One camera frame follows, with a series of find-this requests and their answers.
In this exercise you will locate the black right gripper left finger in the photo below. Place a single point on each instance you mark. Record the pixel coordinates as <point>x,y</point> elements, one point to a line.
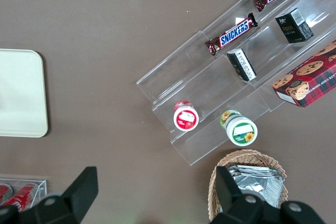
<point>78,192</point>

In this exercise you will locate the small black box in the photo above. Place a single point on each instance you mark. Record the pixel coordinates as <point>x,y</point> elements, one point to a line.
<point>294,26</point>
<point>242,65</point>

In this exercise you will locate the red lidded cup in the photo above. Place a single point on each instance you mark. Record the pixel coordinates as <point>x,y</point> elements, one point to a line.
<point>186,117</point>

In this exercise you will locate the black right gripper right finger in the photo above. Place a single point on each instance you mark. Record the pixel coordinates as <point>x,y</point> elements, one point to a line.
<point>228,197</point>

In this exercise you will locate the green lidded cup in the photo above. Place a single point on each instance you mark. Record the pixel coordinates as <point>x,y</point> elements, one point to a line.
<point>241,130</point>

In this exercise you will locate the clear acrylic bottle rack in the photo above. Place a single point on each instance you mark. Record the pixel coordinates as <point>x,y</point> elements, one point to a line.
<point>42,190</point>

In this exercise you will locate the cream plastic tray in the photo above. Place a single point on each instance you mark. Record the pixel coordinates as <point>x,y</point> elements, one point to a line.
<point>21,93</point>

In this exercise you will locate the stack of foil trays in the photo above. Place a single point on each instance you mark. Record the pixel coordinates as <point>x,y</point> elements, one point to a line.
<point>262,184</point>

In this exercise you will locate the red tartan cookie box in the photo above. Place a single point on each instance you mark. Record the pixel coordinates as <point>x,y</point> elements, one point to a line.
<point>307,82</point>

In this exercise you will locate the clear acrylic step display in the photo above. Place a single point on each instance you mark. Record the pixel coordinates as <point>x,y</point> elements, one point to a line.
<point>183,72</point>

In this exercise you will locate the light wicker basket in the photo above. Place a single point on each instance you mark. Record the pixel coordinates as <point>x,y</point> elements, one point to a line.
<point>273,162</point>

